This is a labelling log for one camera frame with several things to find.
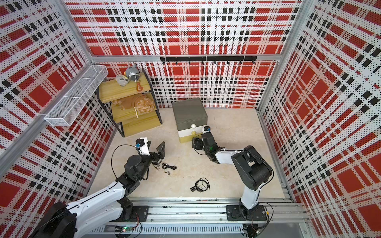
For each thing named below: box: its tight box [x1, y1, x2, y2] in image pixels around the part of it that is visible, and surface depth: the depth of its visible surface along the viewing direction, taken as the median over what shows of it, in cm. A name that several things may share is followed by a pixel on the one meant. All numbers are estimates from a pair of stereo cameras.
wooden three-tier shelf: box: [96, 67, 163, 138], surface depth 92 cm
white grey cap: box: [115, 74, 130, 87], surface depth 86 cm
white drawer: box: [178, 125, 206, 138], surface depth 93 cm
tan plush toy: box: [112, 93, 157, 115], surface depth 91 cm
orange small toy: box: [136, 82, 143, 92], surface depth 88 cm
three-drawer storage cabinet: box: [171, 97, 208, 143], surface depth 94 cm
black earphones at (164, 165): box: [161, 162, 178, 176], surface depth 92 cm
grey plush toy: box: [126, 63, 141, 82], surface depth 88 cm
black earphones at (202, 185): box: [190, 177, 211, 193], surface depth 84 cm
